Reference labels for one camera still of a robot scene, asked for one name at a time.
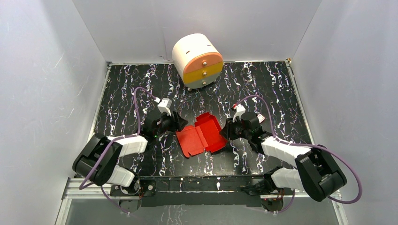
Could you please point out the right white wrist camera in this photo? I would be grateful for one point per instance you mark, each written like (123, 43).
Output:
(239, 111)

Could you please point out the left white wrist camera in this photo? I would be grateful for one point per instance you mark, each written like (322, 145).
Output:
(164, 105)

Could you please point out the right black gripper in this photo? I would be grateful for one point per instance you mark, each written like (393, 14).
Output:
(227, 131)

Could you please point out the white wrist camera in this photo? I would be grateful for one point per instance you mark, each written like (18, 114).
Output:
(239, 111)
(164, 105)

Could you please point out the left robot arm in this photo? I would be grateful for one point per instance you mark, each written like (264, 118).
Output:
(97, 163)

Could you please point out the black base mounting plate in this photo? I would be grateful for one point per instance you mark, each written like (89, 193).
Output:
(202, 188)

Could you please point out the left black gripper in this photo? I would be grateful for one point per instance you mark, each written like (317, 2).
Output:
(174, 121)

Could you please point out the round three-drawer cabinet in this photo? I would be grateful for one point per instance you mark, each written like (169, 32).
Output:
(197, 61)

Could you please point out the red paper box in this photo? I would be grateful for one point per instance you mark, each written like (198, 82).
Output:
(203, 136)

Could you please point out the small red white card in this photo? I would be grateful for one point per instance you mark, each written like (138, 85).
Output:
(261, 118)

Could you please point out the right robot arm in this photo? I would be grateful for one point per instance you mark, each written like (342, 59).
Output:
(314, 170)

